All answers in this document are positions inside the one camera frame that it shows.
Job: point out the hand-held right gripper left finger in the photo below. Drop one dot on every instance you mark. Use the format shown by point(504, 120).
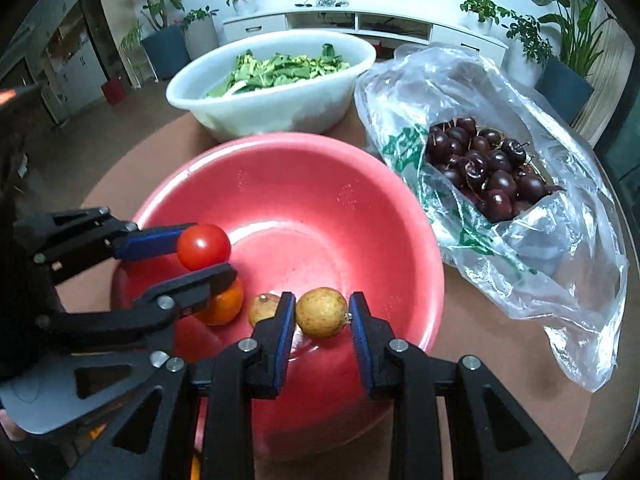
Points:
point(285, 340)

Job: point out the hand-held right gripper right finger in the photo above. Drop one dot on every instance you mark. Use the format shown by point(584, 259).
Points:
point(360, 345)

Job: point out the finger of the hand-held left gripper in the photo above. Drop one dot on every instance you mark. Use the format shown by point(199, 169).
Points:
point(200, 285)
point(150, 242)

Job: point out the red tomato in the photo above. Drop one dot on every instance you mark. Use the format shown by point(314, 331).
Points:
point(204, 247)

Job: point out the red plastic basin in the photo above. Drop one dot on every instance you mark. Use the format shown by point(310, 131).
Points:
point(310, 220)

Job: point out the person's left hand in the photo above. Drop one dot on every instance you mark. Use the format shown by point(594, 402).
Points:
point(9, 427)

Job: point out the orange tangerine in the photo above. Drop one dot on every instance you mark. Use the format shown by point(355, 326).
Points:
point(222, 307)

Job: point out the red bin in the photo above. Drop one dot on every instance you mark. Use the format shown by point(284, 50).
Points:
point(113, 91)

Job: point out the white plastic basin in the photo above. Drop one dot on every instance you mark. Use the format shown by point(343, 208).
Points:
point(280, 110)

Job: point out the white storage cabinet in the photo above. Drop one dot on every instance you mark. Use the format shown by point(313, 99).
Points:
point(65, 70)

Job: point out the leafy tree in blue pot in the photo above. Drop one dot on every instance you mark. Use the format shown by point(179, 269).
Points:
point(165, 50)

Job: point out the plant on white stand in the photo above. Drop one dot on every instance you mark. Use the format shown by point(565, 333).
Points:
point(132, 45)

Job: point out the clear plastic bag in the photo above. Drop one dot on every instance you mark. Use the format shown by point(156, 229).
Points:
point(550, 270)

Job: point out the plant in white ribbed pot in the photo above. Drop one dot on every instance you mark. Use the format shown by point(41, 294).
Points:
point(201, 37)

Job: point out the pile of dark cherries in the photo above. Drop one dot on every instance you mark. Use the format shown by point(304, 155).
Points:
point(495, 180)

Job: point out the green leafy vegetables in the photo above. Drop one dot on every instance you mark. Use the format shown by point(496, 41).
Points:
point(280, 70)

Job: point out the white television cabinet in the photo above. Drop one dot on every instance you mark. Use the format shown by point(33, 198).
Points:
point(320, 17)

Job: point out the glass sliding door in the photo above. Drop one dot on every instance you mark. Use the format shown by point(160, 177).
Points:
point(625, 160)

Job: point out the plant in tall white pot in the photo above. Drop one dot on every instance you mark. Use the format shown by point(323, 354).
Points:
point(525, 65)

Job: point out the broad-leaf plant in blue pot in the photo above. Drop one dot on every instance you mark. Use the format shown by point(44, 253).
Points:
point(565, 85)

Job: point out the beige curtain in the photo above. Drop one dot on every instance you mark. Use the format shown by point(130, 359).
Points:
point(607, 75)

